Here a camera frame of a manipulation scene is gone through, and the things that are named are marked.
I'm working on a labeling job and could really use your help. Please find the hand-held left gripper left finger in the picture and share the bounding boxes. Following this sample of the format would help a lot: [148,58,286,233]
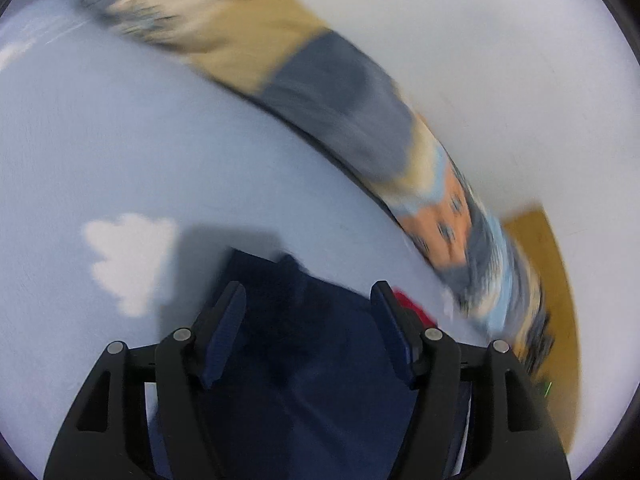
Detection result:
[44,281,247,480]

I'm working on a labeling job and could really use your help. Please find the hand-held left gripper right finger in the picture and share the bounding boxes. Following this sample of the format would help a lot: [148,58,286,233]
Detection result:
[371,281,571,480]

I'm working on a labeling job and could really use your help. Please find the navy jacket with red collar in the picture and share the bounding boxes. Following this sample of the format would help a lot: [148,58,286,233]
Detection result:
[150,247,473,480]

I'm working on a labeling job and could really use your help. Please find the wooden headboard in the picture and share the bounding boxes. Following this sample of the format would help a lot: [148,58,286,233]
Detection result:
[500,205,581,448]

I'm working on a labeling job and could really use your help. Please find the light blue cloud blanket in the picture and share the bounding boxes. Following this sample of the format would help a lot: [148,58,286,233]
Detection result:
[0,0,506,480]

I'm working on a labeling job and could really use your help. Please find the rolled patchwork quilt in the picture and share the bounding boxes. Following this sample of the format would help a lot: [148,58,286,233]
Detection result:
[50,0,556,376]

